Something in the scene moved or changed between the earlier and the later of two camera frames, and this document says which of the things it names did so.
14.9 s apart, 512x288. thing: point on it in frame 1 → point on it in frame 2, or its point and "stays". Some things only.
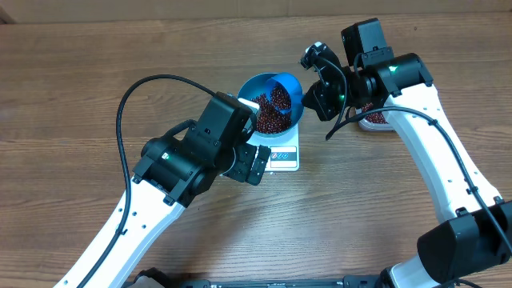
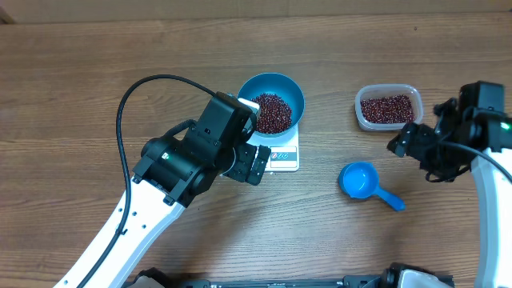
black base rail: (158, 278) stays
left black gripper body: (240, 168) stays
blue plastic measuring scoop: (286, 93) → (359, 180)
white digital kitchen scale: (285, 150) stays
